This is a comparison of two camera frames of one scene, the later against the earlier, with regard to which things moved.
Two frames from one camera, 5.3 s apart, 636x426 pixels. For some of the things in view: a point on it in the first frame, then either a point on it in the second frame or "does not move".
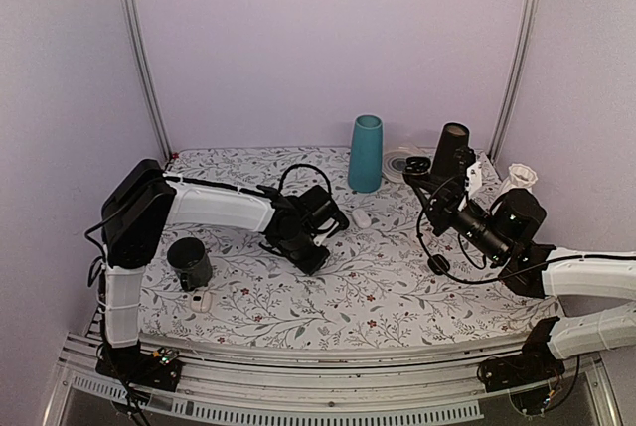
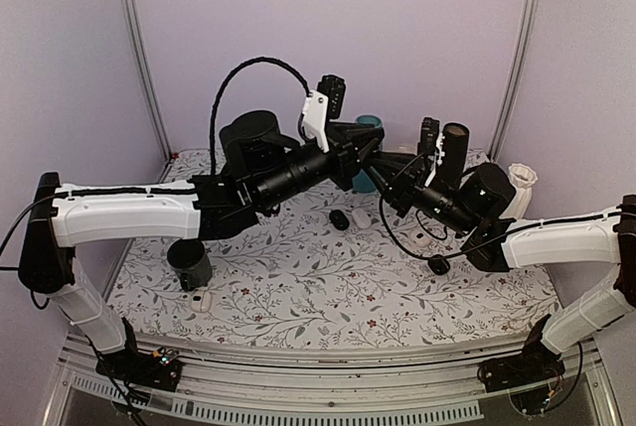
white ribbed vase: [521, 177] does not move
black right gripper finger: [435, 183] -> [402, 161]
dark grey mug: [188, 257] does not move
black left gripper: [311, 266] -> [345, 138]
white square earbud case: [201, 301] does not move
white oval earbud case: [361, 218] does not move
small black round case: [438, 263] does not move
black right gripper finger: [424, 200] -> [388, 186]
